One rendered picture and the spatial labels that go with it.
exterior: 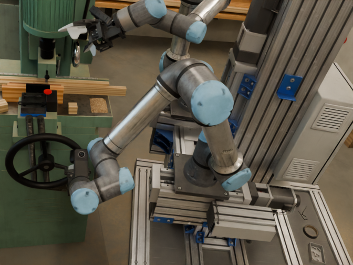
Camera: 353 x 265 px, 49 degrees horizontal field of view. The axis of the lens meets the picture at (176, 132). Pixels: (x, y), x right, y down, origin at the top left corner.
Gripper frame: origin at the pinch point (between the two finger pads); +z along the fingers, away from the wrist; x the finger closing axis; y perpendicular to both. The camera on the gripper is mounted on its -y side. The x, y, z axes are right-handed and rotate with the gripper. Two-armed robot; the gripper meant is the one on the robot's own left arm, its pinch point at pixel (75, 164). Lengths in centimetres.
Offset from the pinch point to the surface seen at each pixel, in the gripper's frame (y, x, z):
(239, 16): -91, 176, 220
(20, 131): -10.6, -19.5, 10.2
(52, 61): -36.9, -8.3, 21.2
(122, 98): -7, 53, 183
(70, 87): -26.5, -0.4, 29.9
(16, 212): 37, -23, 48
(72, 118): -14.7, 0.0, 18.9
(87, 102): -20.5, 6.6, 26.8
